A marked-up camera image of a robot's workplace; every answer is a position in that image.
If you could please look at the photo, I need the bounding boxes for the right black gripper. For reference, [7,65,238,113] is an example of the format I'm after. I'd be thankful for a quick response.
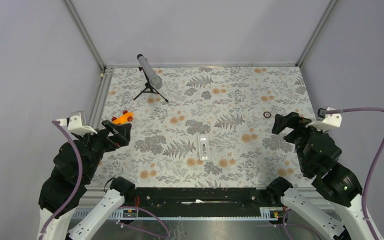
[270,110,328,173]

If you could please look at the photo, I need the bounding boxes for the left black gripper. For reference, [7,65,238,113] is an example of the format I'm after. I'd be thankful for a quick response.
[75,118,133,181]

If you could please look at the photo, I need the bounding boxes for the white AC remote control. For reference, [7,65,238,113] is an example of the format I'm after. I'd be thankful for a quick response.
[197,134,211,162]

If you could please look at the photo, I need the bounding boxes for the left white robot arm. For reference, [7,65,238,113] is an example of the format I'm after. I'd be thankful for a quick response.
[37,118,133,240]

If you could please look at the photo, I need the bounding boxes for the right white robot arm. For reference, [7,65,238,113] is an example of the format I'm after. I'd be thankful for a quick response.
[266,107,383,240]

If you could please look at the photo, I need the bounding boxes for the orange toy car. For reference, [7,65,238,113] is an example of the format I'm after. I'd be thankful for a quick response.
[111,110,134,125]

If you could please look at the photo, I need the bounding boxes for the grey microphone on tripod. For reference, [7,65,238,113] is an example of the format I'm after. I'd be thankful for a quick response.
[133,53,169,103]

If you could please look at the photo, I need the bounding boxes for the floral patterned table mat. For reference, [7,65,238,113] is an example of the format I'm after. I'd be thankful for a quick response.
[91,67,315,188]

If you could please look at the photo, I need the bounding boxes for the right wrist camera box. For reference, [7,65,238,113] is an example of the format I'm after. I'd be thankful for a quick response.
[305,107,342,132]

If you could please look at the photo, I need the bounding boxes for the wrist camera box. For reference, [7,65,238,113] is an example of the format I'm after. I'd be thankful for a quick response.
[305,107,342,132]
[56,110,98,136]

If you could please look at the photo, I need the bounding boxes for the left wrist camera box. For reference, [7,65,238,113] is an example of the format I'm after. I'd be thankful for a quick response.
[56,110,98,136]

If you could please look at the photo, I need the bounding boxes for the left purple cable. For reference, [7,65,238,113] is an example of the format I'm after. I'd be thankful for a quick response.
[37,120,84,240]

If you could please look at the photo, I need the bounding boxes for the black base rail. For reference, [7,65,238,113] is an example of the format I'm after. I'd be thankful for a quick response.
[124,187,283,218]

